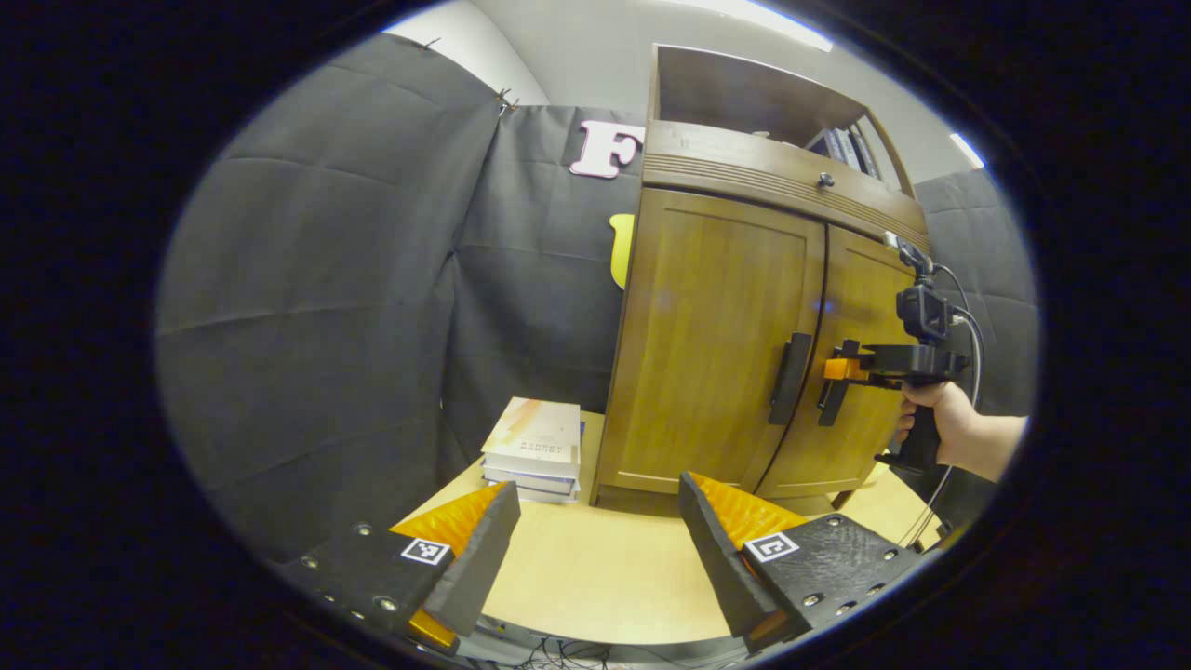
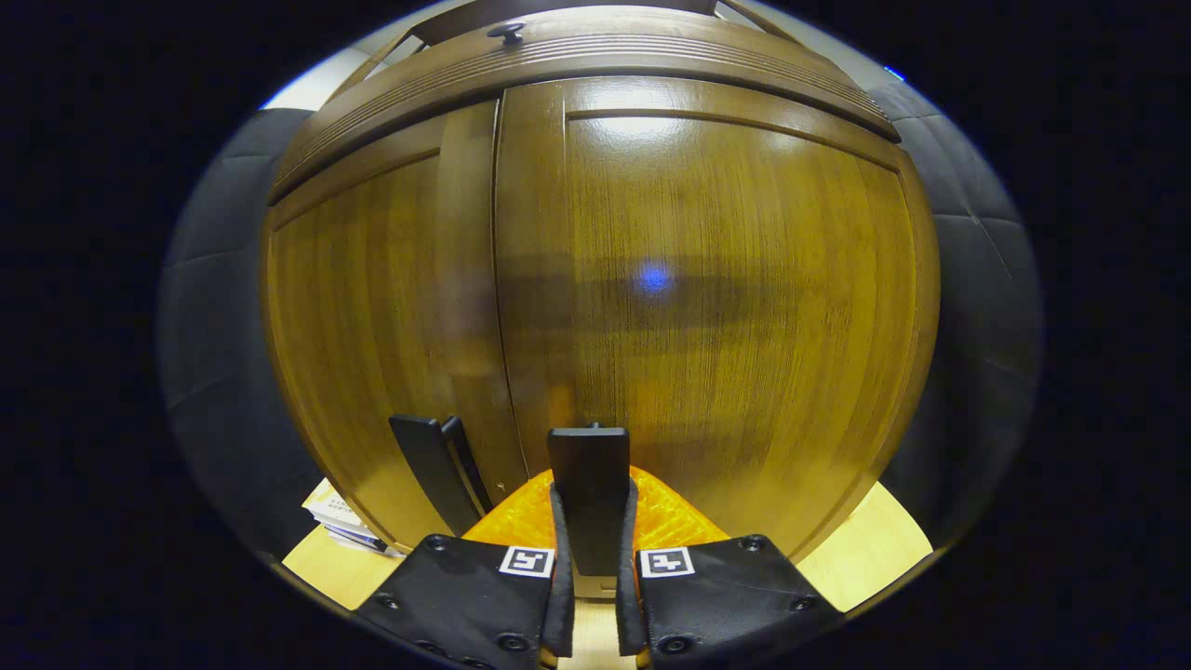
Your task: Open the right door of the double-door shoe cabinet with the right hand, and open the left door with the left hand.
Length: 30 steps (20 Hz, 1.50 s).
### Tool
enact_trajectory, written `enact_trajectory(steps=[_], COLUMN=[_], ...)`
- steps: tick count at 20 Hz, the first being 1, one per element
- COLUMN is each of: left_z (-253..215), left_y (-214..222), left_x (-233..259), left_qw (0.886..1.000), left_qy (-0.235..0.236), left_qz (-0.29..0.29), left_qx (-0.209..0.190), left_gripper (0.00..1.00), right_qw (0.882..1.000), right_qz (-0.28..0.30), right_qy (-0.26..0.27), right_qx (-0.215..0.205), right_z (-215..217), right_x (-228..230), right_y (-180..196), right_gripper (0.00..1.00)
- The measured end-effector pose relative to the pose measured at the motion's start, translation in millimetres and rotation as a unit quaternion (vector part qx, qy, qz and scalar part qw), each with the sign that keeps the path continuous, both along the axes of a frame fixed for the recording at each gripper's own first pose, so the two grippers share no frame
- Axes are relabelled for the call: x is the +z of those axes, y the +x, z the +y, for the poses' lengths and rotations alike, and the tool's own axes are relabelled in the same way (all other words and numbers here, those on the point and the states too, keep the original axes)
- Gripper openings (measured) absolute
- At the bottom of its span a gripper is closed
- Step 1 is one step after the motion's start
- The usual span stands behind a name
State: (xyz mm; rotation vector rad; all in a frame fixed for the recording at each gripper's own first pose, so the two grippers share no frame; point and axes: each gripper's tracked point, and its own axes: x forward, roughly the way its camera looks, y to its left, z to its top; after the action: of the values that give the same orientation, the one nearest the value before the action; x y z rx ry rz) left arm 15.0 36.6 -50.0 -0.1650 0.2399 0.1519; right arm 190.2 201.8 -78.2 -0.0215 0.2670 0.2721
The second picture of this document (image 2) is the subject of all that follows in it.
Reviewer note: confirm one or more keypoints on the wooden double-door shoe cabinet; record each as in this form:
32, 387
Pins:
391, 42

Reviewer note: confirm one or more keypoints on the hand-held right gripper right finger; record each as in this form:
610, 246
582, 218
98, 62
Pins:
629, 596

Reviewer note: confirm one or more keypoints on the black drawer knob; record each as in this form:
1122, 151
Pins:
507, 33

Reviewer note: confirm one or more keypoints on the wooden shoe cabinet door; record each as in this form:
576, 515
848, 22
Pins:
726, 326
381, 326

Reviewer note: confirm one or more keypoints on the black backdrop cloth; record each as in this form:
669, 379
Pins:
986, 326
219, 326

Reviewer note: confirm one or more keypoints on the stack of white books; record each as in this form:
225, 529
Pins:
340, 516

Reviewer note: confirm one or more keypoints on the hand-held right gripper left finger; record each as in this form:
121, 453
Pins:
561, 596

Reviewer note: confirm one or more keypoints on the wooden cabinet drawer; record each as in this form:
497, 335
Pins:
605, 51

